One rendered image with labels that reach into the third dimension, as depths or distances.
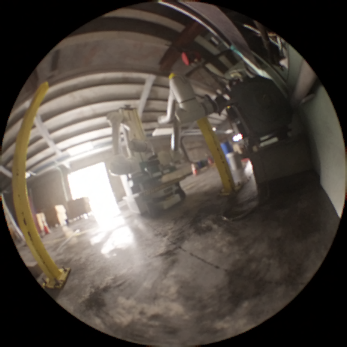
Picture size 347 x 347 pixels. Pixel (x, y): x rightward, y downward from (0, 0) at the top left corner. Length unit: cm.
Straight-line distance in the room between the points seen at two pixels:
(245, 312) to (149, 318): 25
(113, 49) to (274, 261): 208
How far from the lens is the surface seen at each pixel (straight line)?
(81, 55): 177
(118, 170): 102
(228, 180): 105
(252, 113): 83
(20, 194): 89
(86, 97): 626
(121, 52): 175
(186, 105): 57
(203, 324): 36
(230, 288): 38
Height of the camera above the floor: 36
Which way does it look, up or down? 2 degrees up
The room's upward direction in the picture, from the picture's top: 21 degrees counter-clockwise
